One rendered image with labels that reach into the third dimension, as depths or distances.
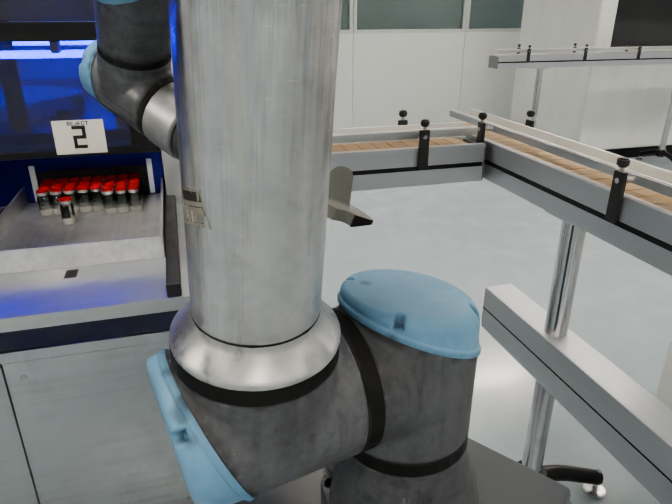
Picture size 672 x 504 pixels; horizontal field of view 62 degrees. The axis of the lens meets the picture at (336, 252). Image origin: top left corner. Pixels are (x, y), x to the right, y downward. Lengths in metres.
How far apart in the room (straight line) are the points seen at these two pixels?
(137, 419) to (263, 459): 1.00
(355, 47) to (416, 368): 5.62
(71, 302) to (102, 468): 0.72
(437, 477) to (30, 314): 0.53
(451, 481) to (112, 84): 0.51
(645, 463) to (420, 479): 0.76
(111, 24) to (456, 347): 0.44
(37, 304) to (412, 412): 0.54
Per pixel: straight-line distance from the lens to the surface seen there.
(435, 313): 0.43
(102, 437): 1.42
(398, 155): 1.33
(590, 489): 1.83
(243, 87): 0.28
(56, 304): 0.81
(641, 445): 1.21
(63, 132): 1.13
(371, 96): 6.08
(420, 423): 0.46
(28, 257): 0.92
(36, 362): 1.31
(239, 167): 0.29
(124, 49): 0.63
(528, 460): 1.59
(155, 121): 0.63
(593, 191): 1.15
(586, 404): 1.30
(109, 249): 0.90
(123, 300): 0.79
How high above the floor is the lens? 1.23
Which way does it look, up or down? 23 degrees down
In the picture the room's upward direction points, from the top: straight up
